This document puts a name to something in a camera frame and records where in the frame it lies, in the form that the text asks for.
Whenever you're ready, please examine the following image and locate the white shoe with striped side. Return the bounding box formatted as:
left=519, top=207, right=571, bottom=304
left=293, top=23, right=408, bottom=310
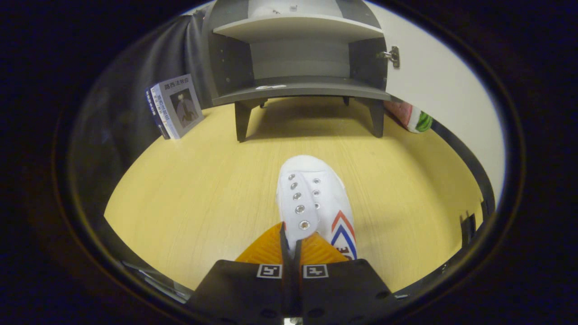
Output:
left=275, top=155, right=358, bottom=261

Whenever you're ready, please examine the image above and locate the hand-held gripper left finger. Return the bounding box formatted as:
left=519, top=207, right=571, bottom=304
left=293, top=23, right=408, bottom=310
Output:
left=186, top=221, right=292, bottom=325

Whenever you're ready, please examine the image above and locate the black backdrop cloth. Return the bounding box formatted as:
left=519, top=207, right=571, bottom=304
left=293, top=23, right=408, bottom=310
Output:
left=72, top=11, right=218, bottom=190

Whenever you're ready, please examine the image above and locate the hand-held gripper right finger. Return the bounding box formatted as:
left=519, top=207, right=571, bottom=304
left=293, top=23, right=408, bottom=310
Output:
left=293, top=231, right=400, bottom=325

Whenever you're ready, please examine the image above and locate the white book with portrait cover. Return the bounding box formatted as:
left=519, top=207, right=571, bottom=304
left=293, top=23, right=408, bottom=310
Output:
left=159, top=74, right=204, bottom=139

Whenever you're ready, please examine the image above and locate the white shoe cabinet door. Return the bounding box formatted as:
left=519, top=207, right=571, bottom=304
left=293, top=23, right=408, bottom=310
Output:
left=364, top=2, right=505, bottom=218

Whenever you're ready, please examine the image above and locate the watermelon pattern toy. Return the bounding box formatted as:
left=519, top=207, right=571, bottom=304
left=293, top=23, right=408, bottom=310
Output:
left=384, top=99, right=434, bottom=134

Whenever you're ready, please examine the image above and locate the metal door hinge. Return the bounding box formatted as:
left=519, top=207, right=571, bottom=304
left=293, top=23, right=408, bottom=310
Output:
left=377, top=46, right=401, bottom=69

